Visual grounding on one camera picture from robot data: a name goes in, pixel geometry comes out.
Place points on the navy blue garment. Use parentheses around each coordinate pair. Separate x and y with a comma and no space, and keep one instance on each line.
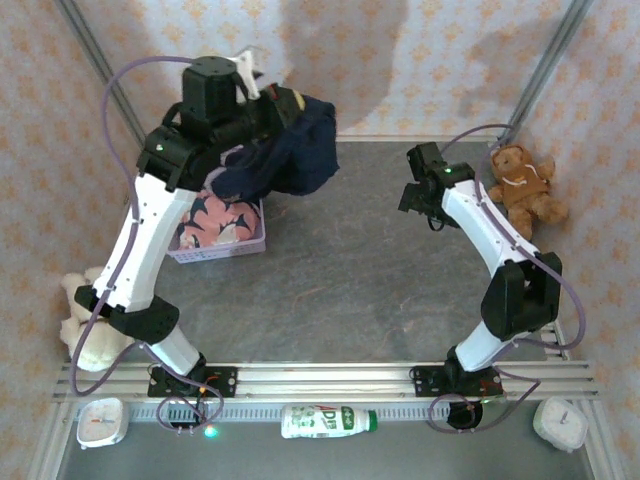
(300,160)

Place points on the pink patterned garment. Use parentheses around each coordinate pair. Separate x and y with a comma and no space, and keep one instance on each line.
(215,225)

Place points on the purple plastic basket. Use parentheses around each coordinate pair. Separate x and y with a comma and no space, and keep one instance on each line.
(225,252)

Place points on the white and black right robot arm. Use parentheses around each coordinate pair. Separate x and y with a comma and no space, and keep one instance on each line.
(480,220)

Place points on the brown teddy bear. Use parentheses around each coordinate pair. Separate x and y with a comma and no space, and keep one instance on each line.
(525,190)

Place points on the white and green drink bottle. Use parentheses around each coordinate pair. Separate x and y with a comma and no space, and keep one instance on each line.
(320,422)

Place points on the white plush toy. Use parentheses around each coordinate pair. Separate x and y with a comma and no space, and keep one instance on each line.
(95,350)

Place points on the white clock with purple hands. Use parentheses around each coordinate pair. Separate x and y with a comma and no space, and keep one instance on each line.
(560,424)

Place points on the white clock with orange hands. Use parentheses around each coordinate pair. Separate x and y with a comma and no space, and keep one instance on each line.
(100,422)

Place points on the aluminium frame post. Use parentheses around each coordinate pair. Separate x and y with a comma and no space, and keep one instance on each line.
(100,70)
(545,70)

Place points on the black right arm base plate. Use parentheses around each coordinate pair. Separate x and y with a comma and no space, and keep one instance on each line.
(425,381)

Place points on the aluminium mounting rail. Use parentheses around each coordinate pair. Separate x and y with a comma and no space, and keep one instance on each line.
(325,380)

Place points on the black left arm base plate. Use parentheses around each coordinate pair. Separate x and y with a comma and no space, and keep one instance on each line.
(225,381)

